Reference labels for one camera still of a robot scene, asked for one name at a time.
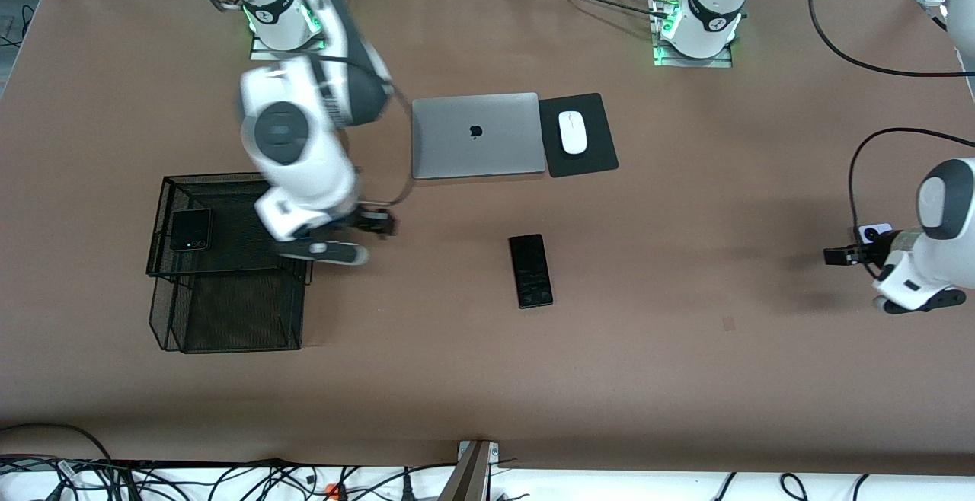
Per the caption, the white computer mouse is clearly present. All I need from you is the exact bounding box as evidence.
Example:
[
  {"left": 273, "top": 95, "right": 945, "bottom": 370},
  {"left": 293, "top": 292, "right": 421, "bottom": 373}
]
[{"left": 558, "top": 110, "right": 589, "bottom": 155}]

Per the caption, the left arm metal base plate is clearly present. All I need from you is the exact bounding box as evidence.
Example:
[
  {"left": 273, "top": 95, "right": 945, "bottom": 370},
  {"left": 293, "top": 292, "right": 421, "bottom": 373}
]
[{"left": 653, "top": 40, "right": 734, "bottom": 69}]

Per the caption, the long black smartphone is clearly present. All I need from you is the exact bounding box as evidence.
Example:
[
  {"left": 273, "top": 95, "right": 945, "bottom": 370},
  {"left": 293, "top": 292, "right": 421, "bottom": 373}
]
[{"left": 509, "top": 234, "right": 555, "bottom": 310}]

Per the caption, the grey metal camera post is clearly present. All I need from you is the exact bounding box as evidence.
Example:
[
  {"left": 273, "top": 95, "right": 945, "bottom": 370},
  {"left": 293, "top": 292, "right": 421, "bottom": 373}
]
[{"left": 436, "top": 439, "right": 501, "bottom": 501}]

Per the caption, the small black flip phone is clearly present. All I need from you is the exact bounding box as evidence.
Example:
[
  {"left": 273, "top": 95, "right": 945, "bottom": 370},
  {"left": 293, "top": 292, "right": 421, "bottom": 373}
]
[{"left": 168, "top": 208, "right": 212, "bottom": 252}]

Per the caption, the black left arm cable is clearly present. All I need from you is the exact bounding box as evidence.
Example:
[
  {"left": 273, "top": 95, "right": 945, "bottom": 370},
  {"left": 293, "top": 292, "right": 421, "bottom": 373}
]
[{"left": 807, "top": 0, "right": 975, "bottom": 239}]

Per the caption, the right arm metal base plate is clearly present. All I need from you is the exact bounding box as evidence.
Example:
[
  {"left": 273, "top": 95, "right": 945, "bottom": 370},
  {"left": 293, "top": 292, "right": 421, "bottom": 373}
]
[{"left": 250, "top": 29, "right": 317, "bottom": 60}]

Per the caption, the grey floor cable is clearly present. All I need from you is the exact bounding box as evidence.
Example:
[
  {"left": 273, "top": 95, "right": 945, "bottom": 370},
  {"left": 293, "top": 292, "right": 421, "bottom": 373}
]
[{"left": 0, "top": 423, "right": 115, "bottom": 465}]

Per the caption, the grey closed laptop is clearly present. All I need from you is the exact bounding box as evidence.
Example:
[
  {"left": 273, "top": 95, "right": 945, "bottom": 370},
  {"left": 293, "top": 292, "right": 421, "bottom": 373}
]
[{"left": 411, "top": 92, "right": 548, "bottom": 180}]

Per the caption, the black mouse pad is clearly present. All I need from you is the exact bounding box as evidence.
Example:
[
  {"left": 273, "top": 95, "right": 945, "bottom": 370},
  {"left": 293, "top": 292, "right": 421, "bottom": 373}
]
[{"left": 538, "top": 92, "right": 619, "bottom": 179}]

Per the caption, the black wire mesh basket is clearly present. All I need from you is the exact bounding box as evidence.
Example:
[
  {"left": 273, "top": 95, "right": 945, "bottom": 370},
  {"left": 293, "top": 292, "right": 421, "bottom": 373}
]
[{"left": 145, "top": 171, "right": 316, "bottom": 355}]

